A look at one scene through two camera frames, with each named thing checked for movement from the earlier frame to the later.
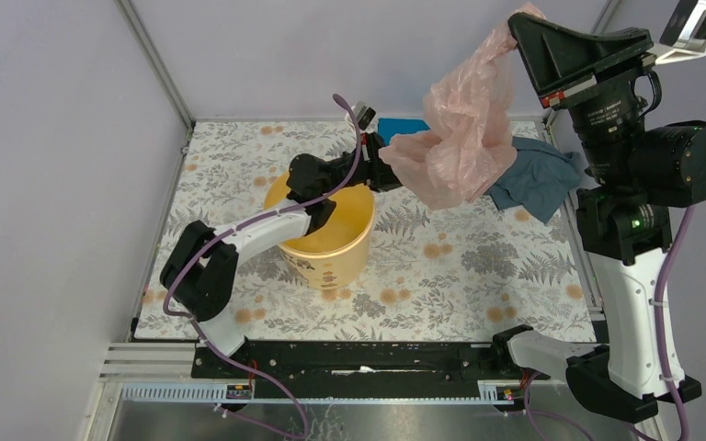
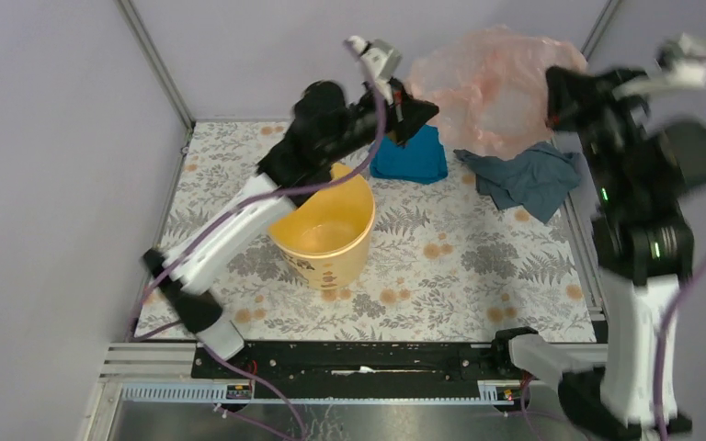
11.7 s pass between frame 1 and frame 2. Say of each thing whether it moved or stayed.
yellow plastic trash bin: stayed
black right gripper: moved
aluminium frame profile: stayed
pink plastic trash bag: moved
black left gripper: moved
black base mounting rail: stayed
